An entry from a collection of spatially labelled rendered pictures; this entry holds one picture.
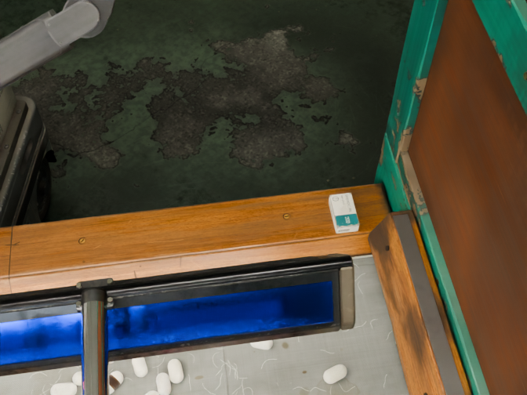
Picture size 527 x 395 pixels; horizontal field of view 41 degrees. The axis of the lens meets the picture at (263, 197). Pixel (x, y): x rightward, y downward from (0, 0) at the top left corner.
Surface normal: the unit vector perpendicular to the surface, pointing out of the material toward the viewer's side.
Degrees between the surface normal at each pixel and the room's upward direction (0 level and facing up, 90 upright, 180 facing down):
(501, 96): 90
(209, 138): 0
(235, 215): 0
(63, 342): 58
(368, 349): 0
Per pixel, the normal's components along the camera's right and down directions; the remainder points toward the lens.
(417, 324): -0.91, -0.12
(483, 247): -0.99, 0.11
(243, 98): 0.00, -0.58
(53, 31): 0.17, 0.30
